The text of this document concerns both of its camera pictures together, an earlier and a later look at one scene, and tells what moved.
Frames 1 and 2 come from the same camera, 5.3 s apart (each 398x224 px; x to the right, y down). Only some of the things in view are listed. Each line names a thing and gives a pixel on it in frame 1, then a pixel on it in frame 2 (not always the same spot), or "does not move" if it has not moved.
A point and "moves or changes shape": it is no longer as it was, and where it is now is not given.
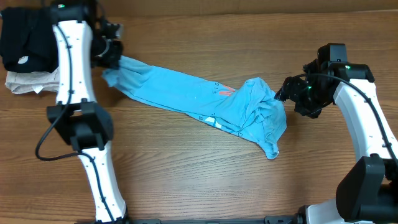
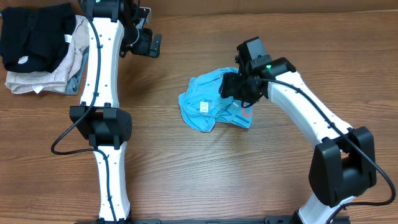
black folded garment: [28, 42] does not move
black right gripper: [291, 91] → [232, 89]
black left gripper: [111, 58] → [156, 45]
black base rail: [273, 219] does not move
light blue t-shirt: [254, 109] moves or changes shape
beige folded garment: [37, 81] does not move
